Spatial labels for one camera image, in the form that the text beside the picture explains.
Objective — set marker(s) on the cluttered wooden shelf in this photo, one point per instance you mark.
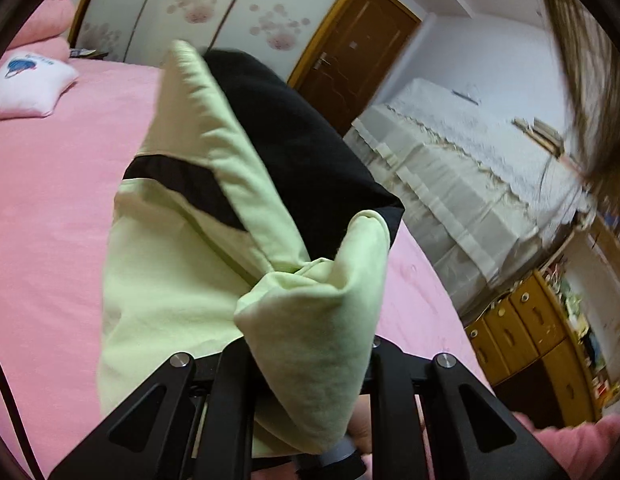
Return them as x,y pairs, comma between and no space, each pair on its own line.
595,310

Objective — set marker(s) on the white pillow with blue print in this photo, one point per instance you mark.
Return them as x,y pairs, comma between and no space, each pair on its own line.
30,80

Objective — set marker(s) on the floral wardrobe doors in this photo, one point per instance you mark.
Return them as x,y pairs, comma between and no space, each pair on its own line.
200,5

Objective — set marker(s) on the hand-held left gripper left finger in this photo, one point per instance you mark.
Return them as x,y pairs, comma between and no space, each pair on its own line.
230,390

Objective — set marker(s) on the brown wooden door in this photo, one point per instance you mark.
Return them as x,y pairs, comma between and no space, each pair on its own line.
355,45

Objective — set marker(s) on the pink pillows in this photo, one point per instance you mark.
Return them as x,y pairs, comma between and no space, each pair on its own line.
45,20

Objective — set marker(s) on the yellow wooden cabinet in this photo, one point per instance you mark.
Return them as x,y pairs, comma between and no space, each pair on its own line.
530,325

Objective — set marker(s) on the green and black hooded jacket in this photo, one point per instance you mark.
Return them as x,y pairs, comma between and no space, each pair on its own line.
190,270

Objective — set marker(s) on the person's pink clothing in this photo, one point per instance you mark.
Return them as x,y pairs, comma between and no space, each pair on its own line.
580,450

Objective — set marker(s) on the small bedside clutter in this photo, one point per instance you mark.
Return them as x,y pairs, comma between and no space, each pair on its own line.
82,53

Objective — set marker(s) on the table with lace cloth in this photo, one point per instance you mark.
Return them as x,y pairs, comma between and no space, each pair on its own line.
455,170

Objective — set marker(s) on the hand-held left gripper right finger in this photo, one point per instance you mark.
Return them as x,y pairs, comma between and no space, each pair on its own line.
390,395

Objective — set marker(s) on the pink bed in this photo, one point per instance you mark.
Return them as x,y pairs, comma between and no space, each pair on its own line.
50,210

